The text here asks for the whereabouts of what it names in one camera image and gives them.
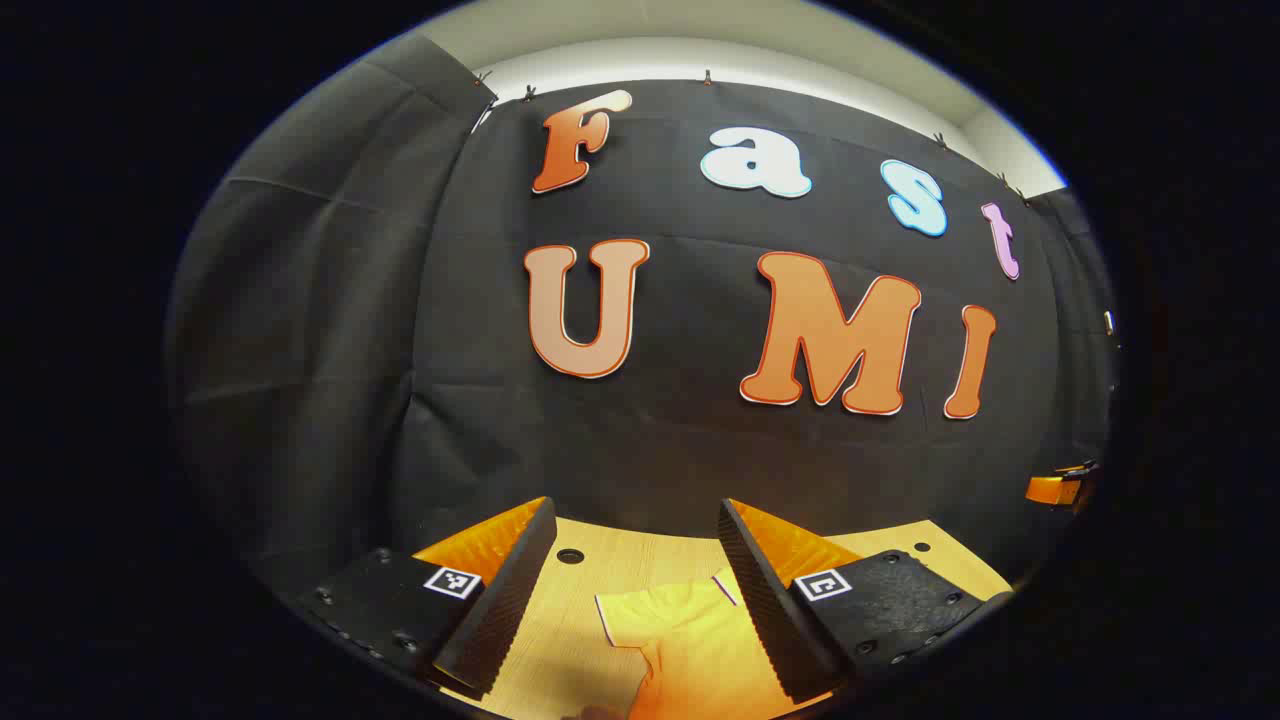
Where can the orange T-shirt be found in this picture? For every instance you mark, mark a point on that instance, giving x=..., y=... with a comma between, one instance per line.
x=690, y=640

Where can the black backdrop cloth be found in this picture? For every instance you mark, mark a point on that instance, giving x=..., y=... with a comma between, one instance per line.
x=680, y=440

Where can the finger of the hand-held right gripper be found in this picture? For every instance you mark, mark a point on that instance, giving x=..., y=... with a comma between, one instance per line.
x=1055, y=490

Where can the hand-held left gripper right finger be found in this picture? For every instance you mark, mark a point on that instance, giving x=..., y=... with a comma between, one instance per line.
x=765, y=610

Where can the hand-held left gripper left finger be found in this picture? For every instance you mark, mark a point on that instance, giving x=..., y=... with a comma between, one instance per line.
x=505, y=610

